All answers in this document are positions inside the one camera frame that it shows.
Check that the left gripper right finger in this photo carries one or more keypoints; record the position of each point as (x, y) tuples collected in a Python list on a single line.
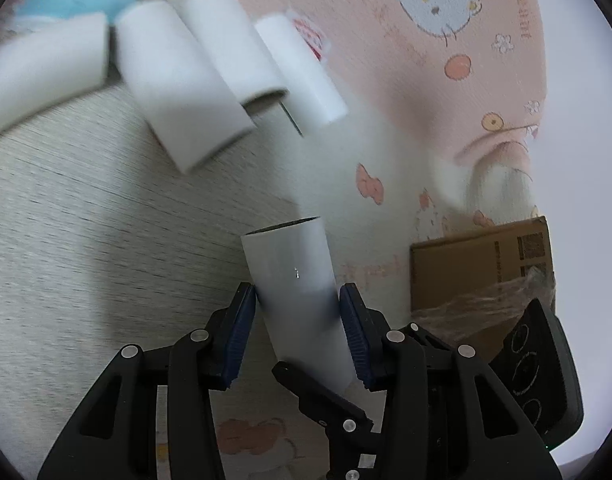
[(446, 414)]

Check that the clear plastic wrap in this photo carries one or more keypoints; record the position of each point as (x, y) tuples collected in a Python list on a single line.
[(467, 314)]

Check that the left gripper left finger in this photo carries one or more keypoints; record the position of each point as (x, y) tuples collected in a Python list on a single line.
[(147, 397)]

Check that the brown cardboard box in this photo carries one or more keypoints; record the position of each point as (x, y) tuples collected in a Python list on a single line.
[(448, 267)]

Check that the white paper roll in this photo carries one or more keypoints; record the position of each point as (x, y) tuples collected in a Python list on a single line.
[(313, 101), (292, 270), (240, 56), (45, 68), (178, 90)]

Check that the white paper roll in box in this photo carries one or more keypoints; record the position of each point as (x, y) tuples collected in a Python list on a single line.
[(45, 68)]

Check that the white red sachet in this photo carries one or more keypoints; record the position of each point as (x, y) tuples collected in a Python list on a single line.
[(312, 33)]

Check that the Hello Kitty pink blanket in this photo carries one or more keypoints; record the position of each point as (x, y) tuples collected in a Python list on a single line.
[(103, 242)]

